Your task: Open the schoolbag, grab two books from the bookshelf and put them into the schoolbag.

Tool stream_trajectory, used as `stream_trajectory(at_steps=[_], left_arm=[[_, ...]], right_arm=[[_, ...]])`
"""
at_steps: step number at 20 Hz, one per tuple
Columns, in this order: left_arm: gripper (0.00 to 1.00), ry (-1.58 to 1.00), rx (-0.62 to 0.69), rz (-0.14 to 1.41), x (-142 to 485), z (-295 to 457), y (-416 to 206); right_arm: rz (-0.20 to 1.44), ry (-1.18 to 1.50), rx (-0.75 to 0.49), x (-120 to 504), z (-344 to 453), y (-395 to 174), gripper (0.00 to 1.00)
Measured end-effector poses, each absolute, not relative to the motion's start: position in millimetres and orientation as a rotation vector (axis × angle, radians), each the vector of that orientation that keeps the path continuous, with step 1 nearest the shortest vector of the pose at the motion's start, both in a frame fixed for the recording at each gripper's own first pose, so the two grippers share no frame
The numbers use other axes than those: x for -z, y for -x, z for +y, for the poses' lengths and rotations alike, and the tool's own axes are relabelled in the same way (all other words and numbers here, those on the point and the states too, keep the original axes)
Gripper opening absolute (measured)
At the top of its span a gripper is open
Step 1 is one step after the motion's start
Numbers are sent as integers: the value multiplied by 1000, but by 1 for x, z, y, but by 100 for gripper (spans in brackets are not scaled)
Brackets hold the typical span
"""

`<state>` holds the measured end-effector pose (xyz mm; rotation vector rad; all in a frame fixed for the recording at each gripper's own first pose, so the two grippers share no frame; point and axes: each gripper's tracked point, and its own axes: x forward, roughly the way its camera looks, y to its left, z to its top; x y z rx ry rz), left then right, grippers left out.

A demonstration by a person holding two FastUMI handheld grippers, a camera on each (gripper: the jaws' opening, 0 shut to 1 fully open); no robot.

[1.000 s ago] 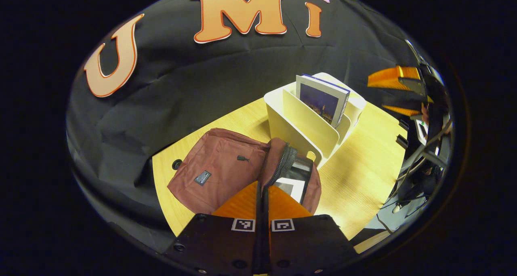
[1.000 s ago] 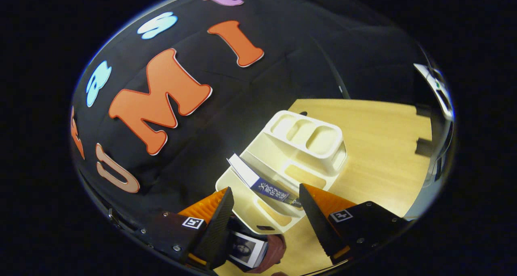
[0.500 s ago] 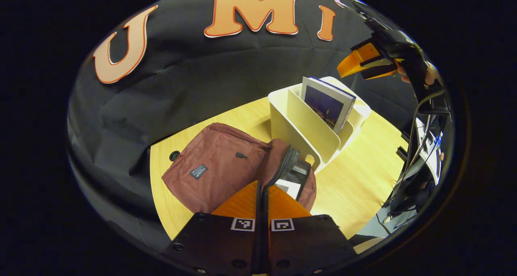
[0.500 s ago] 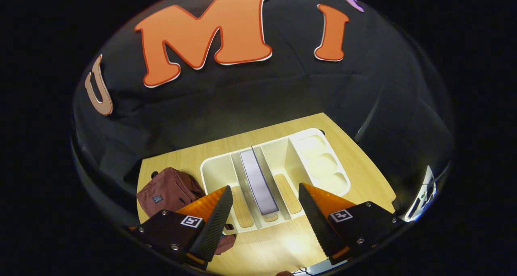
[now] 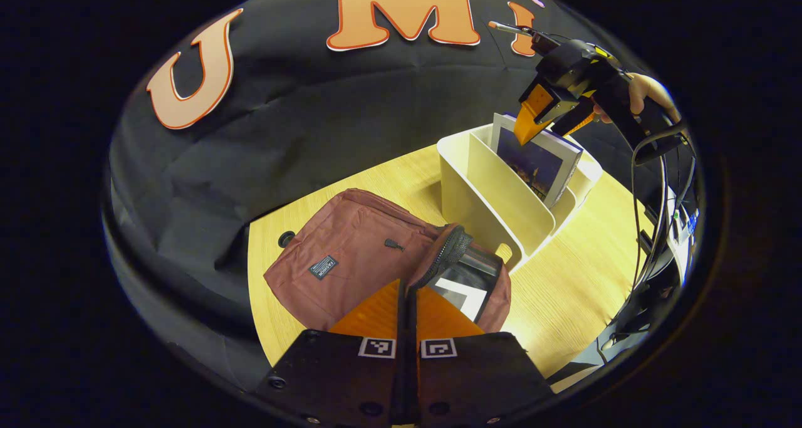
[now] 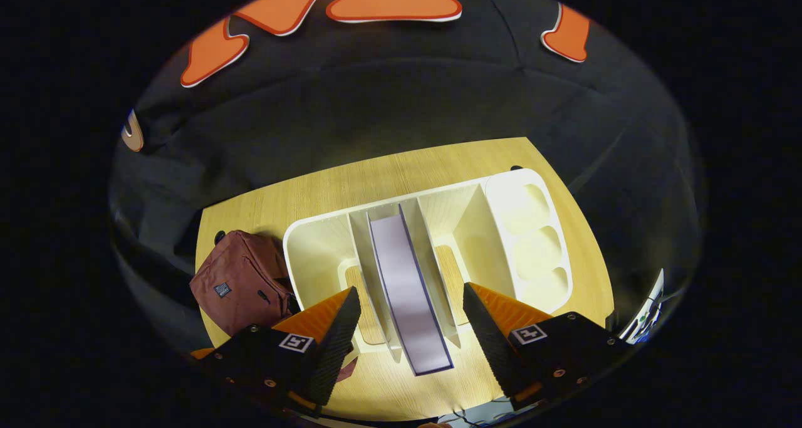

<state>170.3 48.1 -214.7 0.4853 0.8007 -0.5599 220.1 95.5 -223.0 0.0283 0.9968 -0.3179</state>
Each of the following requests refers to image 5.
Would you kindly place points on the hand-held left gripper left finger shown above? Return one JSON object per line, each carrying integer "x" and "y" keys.
{"x": 338, "y": 378}

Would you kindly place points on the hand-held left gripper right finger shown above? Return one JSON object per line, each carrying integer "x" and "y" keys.
{"x": 482, "y": 378}

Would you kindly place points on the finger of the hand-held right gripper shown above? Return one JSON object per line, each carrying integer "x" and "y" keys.
{"x": 536, "y": 111}
{"x": 576, "y": 120}

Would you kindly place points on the blue spine book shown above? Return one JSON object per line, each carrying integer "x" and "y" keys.
{"x": 539, "y": 165}

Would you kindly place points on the white spine book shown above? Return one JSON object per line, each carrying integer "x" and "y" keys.
{"x": 467, "y": 293}

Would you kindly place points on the white bookshelf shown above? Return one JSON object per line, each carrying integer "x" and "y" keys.
{"x": 495, "y": 190}

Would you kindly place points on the maroon schoolbag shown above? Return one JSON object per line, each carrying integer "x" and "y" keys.
{"x": 351, "y": 252}

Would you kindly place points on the black backdrop cloth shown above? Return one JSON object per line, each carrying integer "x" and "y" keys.
{"x": 313, "y": 127}

